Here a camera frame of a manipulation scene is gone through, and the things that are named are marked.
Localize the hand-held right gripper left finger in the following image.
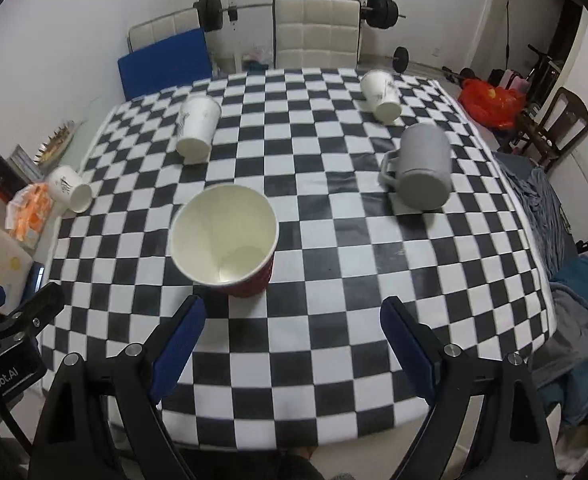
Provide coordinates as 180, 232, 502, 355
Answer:
31, 294, 207, 480

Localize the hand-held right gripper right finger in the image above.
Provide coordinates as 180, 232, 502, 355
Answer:
380, 296, 557, 480

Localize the red paper cup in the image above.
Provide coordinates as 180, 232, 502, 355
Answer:
169, 183, 281, 300

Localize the white paper cup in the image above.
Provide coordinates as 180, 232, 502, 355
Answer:
360, 69, 403, 123
46, 165, 94, 213
175, 94, 223, 165

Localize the orange snack bag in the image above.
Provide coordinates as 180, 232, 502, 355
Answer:
6, 182, 55, 243

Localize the black white checkered tablecloth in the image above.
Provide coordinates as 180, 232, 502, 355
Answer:
39, 66, 557, 450

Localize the pile of blue grey clothes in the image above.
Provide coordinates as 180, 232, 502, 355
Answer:
494, 152, 588, 428

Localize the spiky wooden ornament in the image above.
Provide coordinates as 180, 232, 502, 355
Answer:
36, 120, 77, 163

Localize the grey mug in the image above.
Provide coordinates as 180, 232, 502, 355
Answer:
378, 122, 453, 211

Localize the red plastic bag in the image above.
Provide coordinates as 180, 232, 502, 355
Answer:
458, 78, 524, 129

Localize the blue mat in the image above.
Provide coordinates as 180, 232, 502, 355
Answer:
117, 27, 213, 101

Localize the brown wooden chair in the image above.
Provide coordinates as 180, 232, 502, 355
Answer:
516, 86, 588, 171

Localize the pink bag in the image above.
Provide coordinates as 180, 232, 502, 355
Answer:
498, 67, 532, 92

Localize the white padded chair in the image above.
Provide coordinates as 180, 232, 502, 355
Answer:
272, 0, 362, 70
127, 7, 209, 53

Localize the black exercise machine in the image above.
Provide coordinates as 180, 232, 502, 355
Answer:
526, 44, 564, 106

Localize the barbell with black plates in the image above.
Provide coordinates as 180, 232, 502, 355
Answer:
194, 0, 399, 31

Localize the black cable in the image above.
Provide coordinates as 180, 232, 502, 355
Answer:
0, 265, 34, 457

